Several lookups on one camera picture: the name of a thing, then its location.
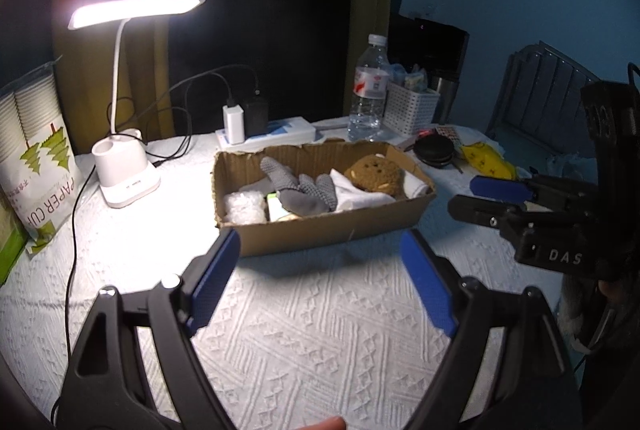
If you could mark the white bubble wrap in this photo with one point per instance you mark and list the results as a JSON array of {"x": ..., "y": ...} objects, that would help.
[{"x": 244, "y": 208}]

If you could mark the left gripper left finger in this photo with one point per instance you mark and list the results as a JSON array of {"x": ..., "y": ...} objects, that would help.
[{"x": 106, "y": 386}]

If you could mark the white paper towel sheet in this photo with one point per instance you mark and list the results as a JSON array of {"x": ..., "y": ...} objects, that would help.
[{"x": 413, "y": 186}]

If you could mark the black monitor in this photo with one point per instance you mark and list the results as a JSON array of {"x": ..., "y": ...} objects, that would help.
[{"x": 437, "y": 48}]

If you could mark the brown sponge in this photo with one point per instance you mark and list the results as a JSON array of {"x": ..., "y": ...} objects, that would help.
[{"x": 376, "y": 174}]

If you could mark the brown cardboard box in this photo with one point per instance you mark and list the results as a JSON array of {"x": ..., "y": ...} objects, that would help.
[{"x": 240, "y": 172}]

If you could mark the black round case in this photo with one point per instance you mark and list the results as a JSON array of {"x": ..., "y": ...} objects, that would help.
[{"x": 436, "y": 151}]

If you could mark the green snack package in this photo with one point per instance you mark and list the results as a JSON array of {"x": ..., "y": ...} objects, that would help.
[{"x": 13, "y": 238}]

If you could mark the steel thermos cup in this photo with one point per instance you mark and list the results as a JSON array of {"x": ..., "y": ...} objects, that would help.
[{"x": 447, "y": 94}]

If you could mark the dark radiator heater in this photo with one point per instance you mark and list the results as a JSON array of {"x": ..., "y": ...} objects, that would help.
[{"x": 540, "y": 100}]

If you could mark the grey dotted glove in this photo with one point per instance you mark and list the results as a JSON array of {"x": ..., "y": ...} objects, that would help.
[{"x": 302, "y": 195}]

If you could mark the yellow wet wipes pack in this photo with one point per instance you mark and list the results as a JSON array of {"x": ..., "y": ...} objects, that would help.
[{"x": 487, "y": 161}]

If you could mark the white power strip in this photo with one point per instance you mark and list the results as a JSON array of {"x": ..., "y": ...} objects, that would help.
[{"x": 290, "y": 131}]

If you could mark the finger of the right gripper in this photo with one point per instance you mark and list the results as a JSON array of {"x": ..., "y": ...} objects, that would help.
[
  {"x": 484, "y": 212},
  {"x": 501, "y": 190}
]

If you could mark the white charger plug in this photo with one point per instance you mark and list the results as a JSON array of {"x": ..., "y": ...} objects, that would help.
[{"x": 234, "y": 123}]

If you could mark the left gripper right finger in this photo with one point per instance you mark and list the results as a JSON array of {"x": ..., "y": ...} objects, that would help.
[{"x": 533, "y": 387}]

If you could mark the black charger adapter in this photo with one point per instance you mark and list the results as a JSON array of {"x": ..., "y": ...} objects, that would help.
[{"x": 255, "y": 111}]

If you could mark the clear plastic water bottle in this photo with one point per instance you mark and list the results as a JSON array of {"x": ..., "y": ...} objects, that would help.
[{"x": 372, "y": 74}]

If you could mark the paper cup package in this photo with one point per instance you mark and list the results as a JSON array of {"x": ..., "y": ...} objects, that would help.
[{"x": 39, "y": 175}]

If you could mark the white plastic basket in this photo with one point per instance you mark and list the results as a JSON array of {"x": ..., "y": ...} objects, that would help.
[{"x": 407, "y": 112}]

